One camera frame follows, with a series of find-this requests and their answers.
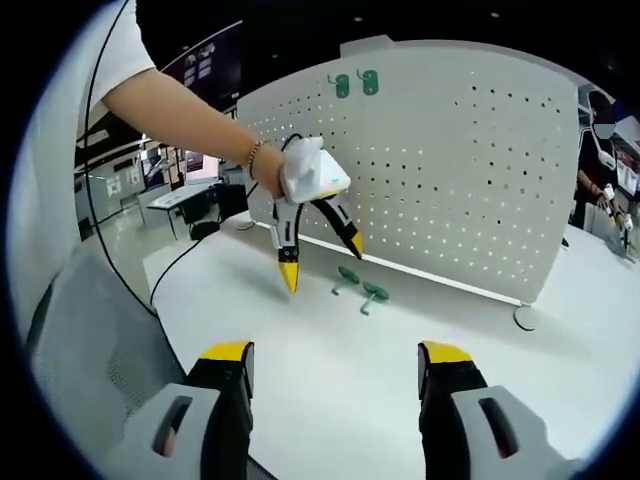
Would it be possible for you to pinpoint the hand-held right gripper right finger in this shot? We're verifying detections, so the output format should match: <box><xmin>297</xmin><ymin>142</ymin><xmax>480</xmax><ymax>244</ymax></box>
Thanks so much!
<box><xmin>417</xmin><ymin>340</ymin><xmax>572</xmax><ymax>480</ymax></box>

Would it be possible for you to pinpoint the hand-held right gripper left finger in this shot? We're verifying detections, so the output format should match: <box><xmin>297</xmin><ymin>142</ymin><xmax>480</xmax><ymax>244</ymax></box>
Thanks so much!
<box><xmin>98</xmin><ymin>340</ymin><xmax>256</xmax><ymax>480</ymax></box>

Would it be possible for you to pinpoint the green hook assembly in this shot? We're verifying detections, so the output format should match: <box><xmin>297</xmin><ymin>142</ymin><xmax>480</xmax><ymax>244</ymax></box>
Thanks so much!
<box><xmin>355</xmin><ymin>68</ymin><xmax>381</xmax><ymax>97</ymax></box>
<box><xmin>327</xmin><ymin>72</ymin><xmax>352</xmax><ymax>101</ymax></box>
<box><xmin>360</xmin><ymin>281</ymin><xmax>392</xmax><ymax>318</ymax></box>
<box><xmin>332</xmin><ymin>266</ymin><xmax>361</xmax><ymax>296</ymax></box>

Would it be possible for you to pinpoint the white perforated mounting plate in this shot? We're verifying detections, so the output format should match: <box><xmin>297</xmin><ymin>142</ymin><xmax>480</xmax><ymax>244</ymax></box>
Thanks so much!
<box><xmin>234</xmin><ymin>34</ymin><xmax>585</xmax><ymax>332</ymax></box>

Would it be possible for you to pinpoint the person's left hand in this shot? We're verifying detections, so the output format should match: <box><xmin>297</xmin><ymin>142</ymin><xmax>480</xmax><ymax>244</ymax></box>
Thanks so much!
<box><xmin>253</xmin><ymin>143</ymin><xmax>286</xmax><ymax>200</ymax></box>

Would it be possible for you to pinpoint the grey background desk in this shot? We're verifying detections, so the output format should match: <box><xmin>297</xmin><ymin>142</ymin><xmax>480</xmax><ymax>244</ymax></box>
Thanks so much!
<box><xmin>134</xmin><ymin>180</ymin><xmax>224</xmax><ymax>241</ymax></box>

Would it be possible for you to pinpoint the grey mesh office chair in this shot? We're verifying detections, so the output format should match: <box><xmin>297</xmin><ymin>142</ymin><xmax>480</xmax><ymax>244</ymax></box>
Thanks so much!
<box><xmin>27</xmin><ymin>249</ymin><xmax>189</xmax><ymax>441</ymax></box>

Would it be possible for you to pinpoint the person's white shirt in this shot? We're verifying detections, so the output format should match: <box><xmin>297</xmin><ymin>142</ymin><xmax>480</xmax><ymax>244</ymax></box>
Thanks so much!
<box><xmin>14</xmin><ymin>0</ymin><xmax>161</xmax><ymax>321</ymax></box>

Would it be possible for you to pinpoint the beaded bracelet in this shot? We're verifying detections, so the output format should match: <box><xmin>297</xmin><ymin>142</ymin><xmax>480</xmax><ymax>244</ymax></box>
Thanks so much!
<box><xmin>245</xmin><ymin>139</ymin><xmax>265</xmax><ymax>182</ymax></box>

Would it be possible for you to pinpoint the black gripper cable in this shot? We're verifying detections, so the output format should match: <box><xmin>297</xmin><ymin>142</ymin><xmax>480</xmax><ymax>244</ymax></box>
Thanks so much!
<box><xmin>148</xmin><ymin>182</ymin><xmax>261</xmax><ymax>312</ymax></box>
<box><xmin>81</xmin><ymin>0</ymin><xmax>160</xmax><ymax>317</ymax></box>

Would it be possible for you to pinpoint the large dark wall screen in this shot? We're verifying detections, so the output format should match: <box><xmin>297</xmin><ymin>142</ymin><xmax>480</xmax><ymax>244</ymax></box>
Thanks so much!
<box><xmin>159</xmin><ymin>19</ymin><xmax>246</xmax><ymax>114</ymax></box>

